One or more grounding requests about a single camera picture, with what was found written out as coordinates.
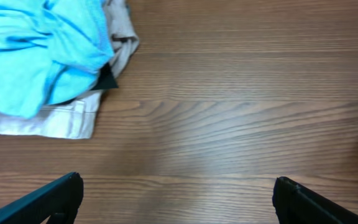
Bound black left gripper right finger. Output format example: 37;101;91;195
272;177;358;224

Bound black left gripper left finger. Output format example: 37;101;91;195
0;172;84;224

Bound beige folded trousers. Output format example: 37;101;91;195
0;0;139;139

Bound black folded garment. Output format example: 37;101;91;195
0;62;119;116

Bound light blue printed t-shirt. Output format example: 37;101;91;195
0;0;114;118

